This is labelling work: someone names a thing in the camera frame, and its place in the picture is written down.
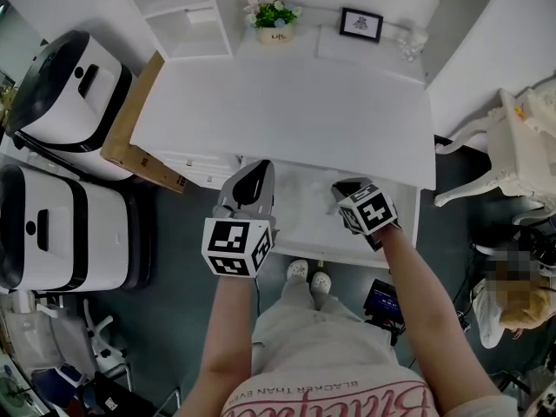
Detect black screen device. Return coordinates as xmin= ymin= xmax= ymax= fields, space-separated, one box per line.
xmin=362 ymin=278 xmax=407 ymax=347

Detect white and black robot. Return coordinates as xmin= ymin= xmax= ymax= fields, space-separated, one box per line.
xmin=3 ymin=30 xmax=136 ymax=182
xmin=0 ymin=164 xmax=156 ymax=295

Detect person's white shoe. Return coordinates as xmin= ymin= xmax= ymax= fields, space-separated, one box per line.
xmin=310 ymin=271 xmax=332 ymax=297
xmin=286 ymin=259 xmax=309 ymax=281

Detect black bag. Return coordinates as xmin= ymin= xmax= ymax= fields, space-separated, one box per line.
xmin=76 ymin=371 xmax=173 ymax=417

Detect black equipment stand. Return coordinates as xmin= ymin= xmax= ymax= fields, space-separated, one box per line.
xmin=471 ymin=215 xmax=556 ymax=277

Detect white desk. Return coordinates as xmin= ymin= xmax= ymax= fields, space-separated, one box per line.
xmin=129 ymin=23 xmax=438 ymax=190

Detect person's right white shoe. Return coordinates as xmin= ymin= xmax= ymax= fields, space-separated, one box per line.
xmin=310 ymin=271 xmax=332 ymax=297

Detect wide white desk drawer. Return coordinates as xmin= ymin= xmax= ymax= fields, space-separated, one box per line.
xmin=241 ymin=156 xmax=422 ymax=269

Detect person's right forearm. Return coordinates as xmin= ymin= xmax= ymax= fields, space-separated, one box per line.
xmin=377 ymin=223 xmax=509 ymax=417

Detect blue padded chair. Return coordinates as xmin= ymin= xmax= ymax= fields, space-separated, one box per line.
xmin=30 ymin=362 xmax=86 ymax=397

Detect small white desk drawer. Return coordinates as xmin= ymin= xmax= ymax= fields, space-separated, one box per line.
xmin=162 ymin=149 xmax=242 ymax=171
xmin=190 ymin=167 xmax=238 ymax=189

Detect person's white pink print shirt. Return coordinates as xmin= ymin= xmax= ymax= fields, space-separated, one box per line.
xmin=219 ymin=365 xmax=435 ymax=417

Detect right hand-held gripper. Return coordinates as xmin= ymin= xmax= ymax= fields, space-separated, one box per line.
xmin=330 ymin=176 xmax=403 ymax=252

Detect green potted plant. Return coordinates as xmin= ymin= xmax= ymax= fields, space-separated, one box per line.
xmin=242 ymin=0 xmax=303 ymax=46

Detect black picture frame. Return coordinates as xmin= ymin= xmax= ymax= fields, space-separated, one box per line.
xmin=338 ymin=6 xmax=385 ymax=44

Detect person's beige trousers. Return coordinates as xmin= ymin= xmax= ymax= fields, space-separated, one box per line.
xmin=250 ymin=274 xmax=399 ymax=377

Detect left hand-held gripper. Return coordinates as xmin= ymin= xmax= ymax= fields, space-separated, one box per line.
xmin=201 ymin=159 xmax=281 ymax=280

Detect cream vanity table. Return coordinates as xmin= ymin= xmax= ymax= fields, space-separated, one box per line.
xmin=434 ymin=74 xmax=556 ymax=210

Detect person's left forearm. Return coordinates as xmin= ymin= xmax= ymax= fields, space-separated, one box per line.
xmin=173 ymin=274 xmax=261 ymax=417

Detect brown cardboard box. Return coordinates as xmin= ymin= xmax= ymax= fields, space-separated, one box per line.
xmin=99 ymin=51 xmax=189 ymax=195

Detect clear glass jar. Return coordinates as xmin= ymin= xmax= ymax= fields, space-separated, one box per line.
xmin=394 ymin=26 xmax=430 ymax=63

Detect grey office chair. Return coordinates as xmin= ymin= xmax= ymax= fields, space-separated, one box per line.
xmin=0 ymin=297 xmax=131 ymax=390

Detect white hutch shelf unit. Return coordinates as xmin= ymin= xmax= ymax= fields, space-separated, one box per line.
xmin=110 ymin=0 xmax=508 ymax=89

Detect person's left white shoe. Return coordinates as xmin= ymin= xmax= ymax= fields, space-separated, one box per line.
xmin=286 ymin=259 xmax=309 ymax=281

